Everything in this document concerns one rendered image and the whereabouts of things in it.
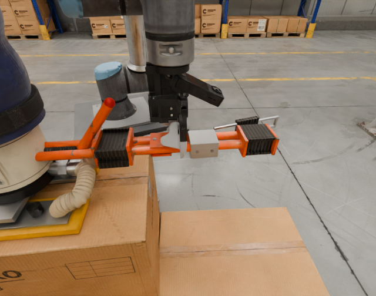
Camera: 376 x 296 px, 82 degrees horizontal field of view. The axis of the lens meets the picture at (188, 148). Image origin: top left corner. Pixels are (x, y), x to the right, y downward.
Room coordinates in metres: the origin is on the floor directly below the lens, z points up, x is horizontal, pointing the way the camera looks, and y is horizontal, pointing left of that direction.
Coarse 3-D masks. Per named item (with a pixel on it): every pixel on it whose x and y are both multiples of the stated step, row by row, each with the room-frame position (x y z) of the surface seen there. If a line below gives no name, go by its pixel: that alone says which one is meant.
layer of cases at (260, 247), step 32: (160, 224) 0.56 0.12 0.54; (192, 224) 0.56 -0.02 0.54; (224, 224) 0.56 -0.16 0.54; (256, 224) 0.56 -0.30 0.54; (288, 224) 0.56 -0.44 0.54; (160, 256) 0.42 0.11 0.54; (192, 256) 0.42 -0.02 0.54; (224, 256) 0.42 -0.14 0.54; (256, 256) 0.42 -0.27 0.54; (288, 256) 0.42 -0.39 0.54; (160, 288) 0.31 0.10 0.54; (192, 288) 0.31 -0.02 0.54; (224, 288) 0.31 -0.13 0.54; (256, 288) 0.31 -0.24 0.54; (288, 288) 0.31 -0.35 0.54; (320, 288) 0.31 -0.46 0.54
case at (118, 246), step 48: (48, 192) 0.40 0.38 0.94; (96, 192) 0.40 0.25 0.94; (144, 192) 0.40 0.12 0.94; (48, 240) 0.26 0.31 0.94; (96, 240) 0.26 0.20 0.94; (144, 240) 0.26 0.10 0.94; (0, 288) 0.22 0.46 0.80; (48, 288) 0.23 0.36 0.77; (96, 288) 0.24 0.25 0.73; (144, 288) 0.25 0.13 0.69
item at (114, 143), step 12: (108, 132) 0.46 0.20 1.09; (120, 132) 0.46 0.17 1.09; (132, 132) 0.45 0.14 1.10; (96, 144) 0.40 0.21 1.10; (108, 144) 0.41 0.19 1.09; (120, 144) 0.41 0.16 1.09; (132, 144) 0.43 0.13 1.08; (96, 156) 0.37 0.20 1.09; (108, 156) 0.37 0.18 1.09; (120, 156) 0.38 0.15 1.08; (132, 156) 0.40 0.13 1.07; (108, 168) 0.37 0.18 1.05
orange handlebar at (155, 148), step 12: (168, 132) 0.47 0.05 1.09; (216, 132) 0.47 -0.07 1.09; (228, 132) 0.47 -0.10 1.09; (48, 144) 0.42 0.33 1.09; (60, 144) 0.42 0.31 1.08; (72, 144) 0.42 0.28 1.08; (144, 144) 0.44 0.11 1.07; (156, 144) 0.41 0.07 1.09; (228, 144) 0.42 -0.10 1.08; (240, 144) 0.43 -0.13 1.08; (36, 156) 0.38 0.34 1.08; (48, 156) 0.38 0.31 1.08; (60, 156) 0.38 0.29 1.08; (72, 156) 0.38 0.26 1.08; (84, 156) 0.39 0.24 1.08; (156, 156) 0.40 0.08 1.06
